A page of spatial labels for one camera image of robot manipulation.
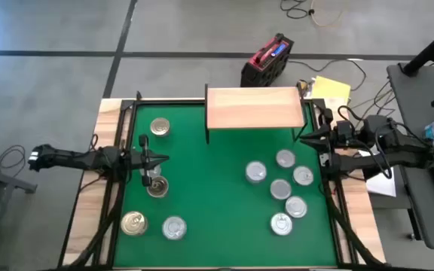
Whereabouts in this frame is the black monitor pole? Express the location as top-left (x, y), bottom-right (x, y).
top-left (401, 18), bottom-right (434, 78)

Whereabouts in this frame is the small teal can gold lid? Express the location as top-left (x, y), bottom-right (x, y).
top-left (149, 117), bottom-right (172, 137)

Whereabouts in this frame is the red label gold-lid can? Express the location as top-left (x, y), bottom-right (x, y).
top-left (146, 175), bottom-right (170, 199)

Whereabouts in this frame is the yellow paper folder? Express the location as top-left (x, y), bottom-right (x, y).
top-left (310, 75), bottom-right (352, 105)

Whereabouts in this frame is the white paper sheet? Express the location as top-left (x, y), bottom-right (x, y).
top-left (358, 150), bottom-right (398, 199)

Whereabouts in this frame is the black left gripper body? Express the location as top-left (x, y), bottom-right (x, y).
top-left (121, 148), bottom-right (143, 172)

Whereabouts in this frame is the red label silver-lid can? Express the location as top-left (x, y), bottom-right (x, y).
top-left (270, 212), bottom-right (294, 237)

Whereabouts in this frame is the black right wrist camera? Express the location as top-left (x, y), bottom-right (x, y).
top-left (335, 120), bottom-right (353, 137)

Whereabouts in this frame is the yellow floor cable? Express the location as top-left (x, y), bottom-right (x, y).
top-left (309, 0), bottom-right (348, 28)

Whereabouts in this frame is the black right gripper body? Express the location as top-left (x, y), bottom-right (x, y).
top-left (332, 120), bottom-right (356, 148)

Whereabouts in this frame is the small yellow black gadget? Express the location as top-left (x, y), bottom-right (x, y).
top-left (295, 78), bottom-right (311, 95)

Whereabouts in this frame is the large teal can gold lid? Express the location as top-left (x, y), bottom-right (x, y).
top-left (120, 210), bottom-right (149, 237)

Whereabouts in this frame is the black desk cable bundle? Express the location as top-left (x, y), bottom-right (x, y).
top-left (347, 78), bottom-right (397, 125)

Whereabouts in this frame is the blue label tuna can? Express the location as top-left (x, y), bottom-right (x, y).
top-left (275, 148), bottom-right (297, 169)
top-left (292, 165), bottom-right (315, 187)

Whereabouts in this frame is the black floor cable with plug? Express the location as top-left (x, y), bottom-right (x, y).
top-left (279, 0), bottom-right (318, 20)

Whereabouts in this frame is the black toolbox power cable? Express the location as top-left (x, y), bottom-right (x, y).
top-left (290, 58), bottom-right (368, 93)

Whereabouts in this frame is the green table mat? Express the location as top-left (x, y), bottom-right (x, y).
top-left (113, 103), bottom-right (338, 267)

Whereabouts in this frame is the green label tuna can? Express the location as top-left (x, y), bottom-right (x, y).
top-left (284, 195), bottom-right (308, 219)
top-left (269, 178), bottom-right (292, 201)
top-left (245, 160), bottom-right (267, 184)

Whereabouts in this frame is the coiled black floor cable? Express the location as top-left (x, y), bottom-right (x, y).
top-left (0, 145), bottom-right (28, 174)

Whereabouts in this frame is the wooden shelf with black legs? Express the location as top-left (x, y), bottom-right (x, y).
top-left (204, 83), bottom-right (309, 146)

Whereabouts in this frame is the large red albacore can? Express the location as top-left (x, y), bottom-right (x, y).
top-left (161, 215), bottom-right (188, 242)

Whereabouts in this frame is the black table frame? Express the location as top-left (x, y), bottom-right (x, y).
top-left (57, 90), bottom-right (391, 271)

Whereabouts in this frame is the red and black toolbox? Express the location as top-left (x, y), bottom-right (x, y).
top-left (240, 32), bottom-right (295, 88)

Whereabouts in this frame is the grey metal stand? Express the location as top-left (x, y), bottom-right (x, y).
top-left (0, 152), bottom-right (39, 271)

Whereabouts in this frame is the grey desk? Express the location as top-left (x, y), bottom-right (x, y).
top-left (386, 62), bottom-right (434, 250)

